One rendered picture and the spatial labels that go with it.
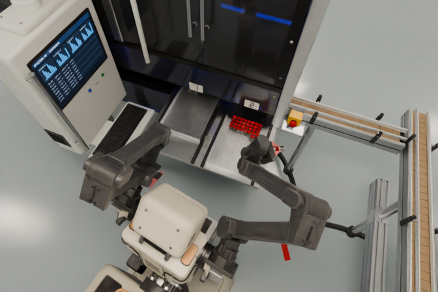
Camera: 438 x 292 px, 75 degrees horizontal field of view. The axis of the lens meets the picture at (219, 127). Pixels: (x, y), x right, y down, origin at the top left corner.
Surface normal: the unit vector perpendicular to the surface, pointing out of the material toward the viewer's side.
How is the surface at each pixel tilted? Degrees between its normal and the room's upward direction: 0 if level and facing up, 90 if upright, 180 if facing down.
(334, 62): 0
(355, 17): 0
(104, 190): 55
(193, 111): 0
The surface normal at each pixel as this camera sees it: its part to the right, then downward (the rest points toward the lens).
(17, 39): 0.04, -0.54
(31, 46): 0.93, 0.32
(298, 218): -0.87, -0.36
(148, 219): -0.35, 0.16
